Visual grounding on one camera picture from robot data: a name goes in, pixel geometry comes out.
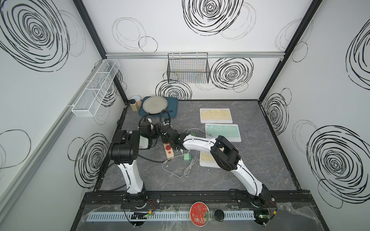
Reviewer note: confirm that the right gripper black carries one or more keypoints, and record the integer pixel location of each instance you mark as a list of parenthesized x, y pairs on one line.
[(163, 138)]

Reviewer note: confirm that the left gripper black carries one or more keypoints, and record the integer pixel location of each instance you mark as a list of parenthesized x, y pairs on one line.
[(155, 127)]

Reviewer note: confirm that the green usb charger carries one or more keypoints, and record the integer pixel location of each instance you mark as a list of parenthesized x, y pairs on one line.
[(187, 157)]

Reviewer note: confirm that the yellow wireless keyboard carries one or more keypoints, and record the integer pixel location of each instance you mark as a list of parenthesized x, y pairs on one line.
[(215, 115), (207, 160)]

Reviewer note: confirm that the green wireless keyboard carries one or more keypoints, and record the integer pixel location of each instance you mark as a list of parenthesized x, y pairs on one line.
[(229, 131)]

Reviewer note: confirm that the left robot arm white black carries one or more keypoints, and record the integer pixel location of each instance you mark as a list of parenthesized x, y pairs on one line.
[(124, 151)]

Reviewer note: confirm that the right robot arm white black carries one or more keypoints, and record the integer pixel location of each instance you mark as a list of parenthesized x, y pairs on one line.
[(222, 150)]

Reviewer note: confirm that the beige power strip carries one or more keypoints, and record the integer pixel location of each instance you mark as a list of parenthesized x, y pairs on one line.
[(168, 150)]

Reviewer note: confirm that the teal tray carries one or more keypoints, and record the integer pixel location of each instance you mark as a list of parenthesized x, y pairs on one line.
[(172, 105)]

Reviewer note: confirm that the grey round plate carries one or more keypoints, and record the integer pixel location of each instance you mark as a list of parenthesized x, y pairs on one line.
[(155, 104)]

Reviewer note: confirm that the red round emergency button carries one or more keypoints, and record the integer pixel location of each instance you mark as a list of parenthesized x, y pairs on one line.
[(199, 214)]

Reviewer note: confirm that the black round knob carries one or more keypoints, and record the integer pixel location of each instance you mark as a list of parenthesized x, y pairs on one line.
[(219, 215)]

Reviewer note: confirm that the white wire wall shelf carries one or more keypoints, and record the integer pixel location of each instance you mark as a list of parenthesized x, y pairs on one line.
[(96, 89)]

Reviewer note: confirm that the black wire wall basket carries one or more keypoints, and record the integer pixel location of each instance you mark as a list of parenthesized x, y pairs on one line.
[(189, 68)]

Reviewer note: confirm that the white slotted cable duct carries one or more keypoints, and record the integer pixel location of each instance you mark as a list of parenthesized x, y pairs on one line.
[(161, 216)]

